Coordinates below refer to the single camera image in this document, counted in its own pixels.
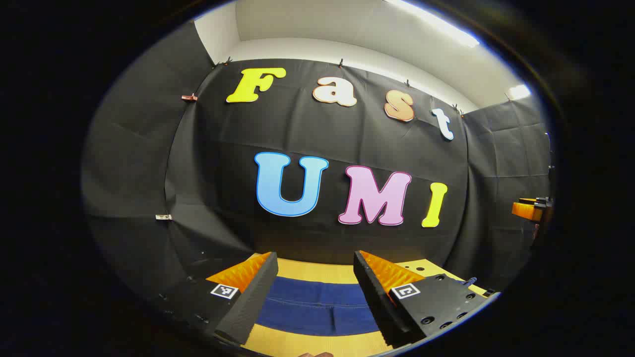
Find long ceiling light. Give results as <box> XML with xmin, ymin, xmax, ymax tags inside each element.
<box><xmin>387</xmin><ymin>0</ymin><xmax>480</xmax><ymax>48</ymax></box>

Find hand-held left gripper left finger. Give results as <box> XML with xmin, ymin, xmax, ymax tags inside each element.
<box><xmin>158</xmin><ymin>251</ymin><xmax>279</xmax><ymax>346</ymax></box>

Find blue denim jeans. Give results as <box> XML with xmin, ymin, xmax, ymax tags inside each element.
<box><xmin>255</xmin><ymin>276</ymin><xmax>380</xmax><ymax>337</ymax></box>

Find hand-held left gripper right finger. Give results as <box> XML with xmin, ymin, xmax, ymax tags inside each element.
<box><xmin>353</xmin><ymin>250</ymin><xmax>490</xmax><ymax>348</ymax></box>

